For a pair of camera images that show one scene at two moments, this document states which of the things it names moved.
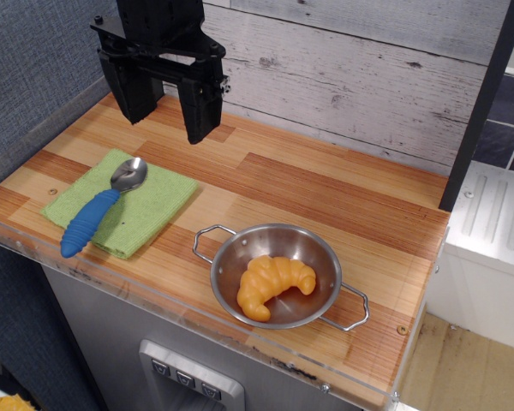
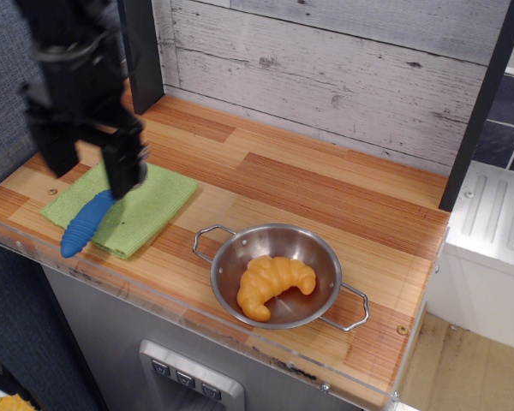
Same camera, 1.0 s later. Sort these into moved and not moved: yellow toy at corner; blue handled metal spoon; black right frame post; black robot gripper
Moved: black robot gripper
Not moved: black right frame post; blue handled metal spoon; yellow toy at corner
